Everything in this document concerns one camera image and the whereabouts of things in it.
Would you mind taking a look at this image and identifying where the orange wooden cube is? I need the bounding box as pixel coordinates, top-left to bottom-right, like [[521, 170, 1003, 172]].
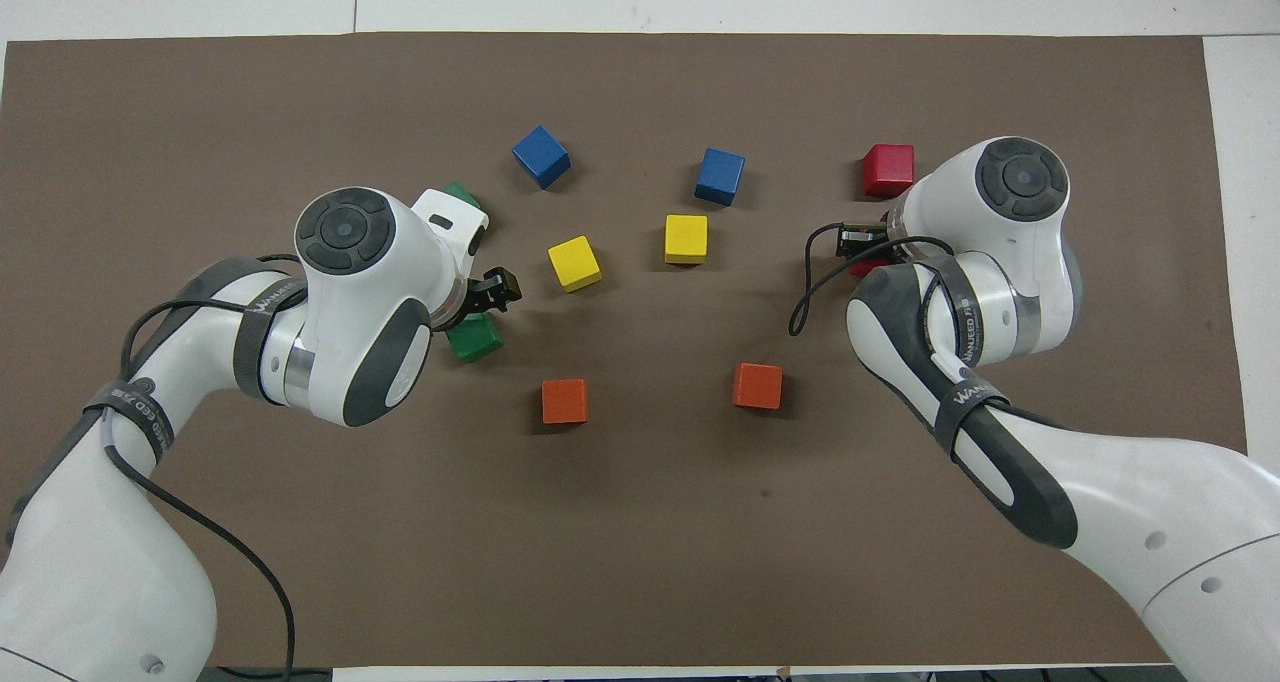
[[731, 362, 784, 411], [541, 378, 590, 425]]

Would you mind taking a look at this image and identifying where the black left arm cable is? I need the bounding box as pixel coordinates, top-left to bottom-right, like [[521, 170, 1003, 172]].
[[120, 253, 306, 682]]

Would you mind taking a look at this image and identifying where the brown table mat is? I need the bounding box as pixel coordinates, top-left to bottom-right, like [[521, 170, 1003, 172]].
[[0, 32, 1271, 668]]

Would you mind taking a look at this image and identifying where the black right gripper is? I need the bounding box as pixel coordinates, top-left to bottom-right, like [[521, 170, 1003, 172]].
[[837, 220, 906, 261]]

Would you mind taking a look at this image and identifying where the blue wooden cube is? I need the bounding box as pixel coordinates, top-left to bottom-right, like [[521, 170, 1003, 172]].
[[512, 125, 572, 191], [695, 147, 746, 207]]

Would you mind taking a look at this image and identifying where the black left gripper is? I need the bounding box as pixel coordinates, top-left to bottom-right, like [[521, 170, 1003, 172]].
[[432, 268, 523, 333]]

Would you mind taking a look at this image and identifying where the yellow wooden cube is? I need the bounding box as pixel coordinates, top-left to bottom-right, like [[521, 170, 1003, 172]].
[[547, 235, 603, 294], [664, 214, 709, 266]]

